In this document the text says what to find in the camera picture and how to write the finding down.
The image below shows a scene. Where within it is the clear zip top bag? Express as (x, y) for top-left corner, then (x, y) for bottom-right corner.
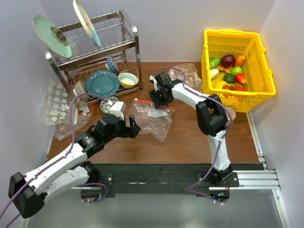
(128, 98), (176, 143)

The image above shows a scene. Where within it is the red toy tomato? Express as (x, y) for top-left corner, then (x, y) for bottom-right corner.
(235, 87), (247, 99)

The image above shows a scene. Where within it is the yellow toy banana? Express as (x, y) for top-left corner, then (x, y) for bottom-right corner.
(215, 81), (235, 90)

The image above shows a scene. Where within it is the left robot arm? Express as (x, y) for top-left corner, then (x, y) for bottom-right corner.
(8, 114), (141, 219)

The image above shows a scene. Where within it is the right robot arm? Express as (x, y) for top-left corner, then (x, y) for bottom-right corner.
(149, 76), (233, 187)

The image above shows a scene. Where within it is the crumpled pink printed bag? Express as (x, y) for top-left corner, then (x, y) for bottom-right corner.
(168, 63), (202, 92)

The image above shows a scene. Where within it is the white toy food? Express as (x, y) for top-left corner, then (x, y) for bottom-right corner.
(210, 68), (219, 79)

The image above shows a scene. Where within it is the polka dot plastic bag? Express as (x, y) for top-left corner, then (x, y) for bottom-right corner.
(38, 80), (95, 140)

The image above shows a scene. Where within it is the yellow inside patterned bowl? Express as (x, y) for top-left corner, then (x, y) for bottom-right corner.
(118, 72), (139, 89)

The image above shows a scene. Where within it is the teal scalloped plate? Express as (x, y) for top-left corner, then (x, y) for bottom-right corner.
(85, 70), (120, 98)

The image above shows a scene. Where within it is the grey patterned bowl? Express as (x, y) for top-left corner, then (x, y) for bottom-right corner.
(73, 80), (90, 100)

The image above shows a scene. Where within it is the green toy vegetable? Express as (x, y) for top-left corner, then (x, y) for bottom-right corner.
(210, 58), (221, 69)

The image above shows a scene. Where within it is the blue zigzag bowl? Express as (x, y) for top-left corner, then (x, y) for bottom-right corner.
(105, 56), (119, 74)

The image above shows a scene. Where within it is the metal dish rack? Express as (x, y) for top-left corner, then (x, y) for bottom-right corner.
(45, 9), (143, 98)

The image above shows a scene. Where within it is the dark green toy lime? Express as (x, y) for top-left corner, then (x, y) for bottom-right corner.
(223, 73), (235, 84)

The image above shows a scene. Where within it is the brown toy cookie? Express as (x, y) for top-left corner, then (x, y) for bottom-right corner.
(216, 64), (233, 73)

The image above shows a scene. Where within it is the white enamel mug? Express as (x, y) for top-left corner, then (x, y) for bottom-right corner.
(225, 107), (236, 126)

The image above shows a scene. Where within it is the dark red toy fruit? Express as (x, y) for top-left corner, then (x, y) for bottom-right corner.
(221, 54), (236, 68)

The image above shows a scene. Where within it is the light green toy apple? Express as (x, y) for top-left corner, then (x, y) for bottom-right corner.
(231, 66), (243, 76)

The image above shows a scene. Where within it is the yellow plastic basket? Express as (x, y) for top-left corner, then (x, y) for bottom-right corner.
(201, 29), (276, 113)

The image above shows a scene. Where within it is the beige and blue plate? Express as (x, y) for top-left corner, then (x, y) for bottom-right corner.
(73, 0), (101, 47)

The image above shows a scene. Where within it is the mint green flower plate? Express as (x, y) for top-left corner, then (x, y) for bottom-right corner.
(32, 15), (73, 58)

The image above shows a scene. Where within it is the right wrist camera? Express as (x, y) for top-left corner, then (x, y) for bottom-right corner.
(149, 72), (171, 91)

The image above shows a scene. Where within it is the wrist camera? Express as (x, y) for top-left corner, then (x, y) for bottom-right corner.
(109, 101), (126, 120)
(149, 72), (171, 91)

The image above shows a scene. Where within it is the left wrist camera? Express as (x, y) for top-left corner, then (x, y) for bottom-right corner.
(109, 101), (126, 120)

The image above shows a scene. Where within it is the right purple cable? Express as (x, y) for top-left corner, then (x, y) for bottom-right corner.
(153, 66), (235, 205)

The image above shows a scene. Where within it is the purple cable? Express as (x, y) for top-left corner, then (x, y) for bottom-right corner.
(153, 66), (235, 205)
(0, 93), (112, 228)

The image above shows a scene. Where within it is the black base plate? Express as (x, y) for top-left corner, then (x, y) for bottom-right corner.
(71, 163), (240, 199)

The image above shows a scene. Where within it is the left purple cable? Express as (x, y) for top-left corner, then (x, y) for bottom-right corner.
(0, 93), (112, 228)

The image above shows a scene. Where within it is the aluminium frame rail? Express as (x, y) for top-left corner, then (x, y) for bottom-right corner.
(244, 112), (291, 228)

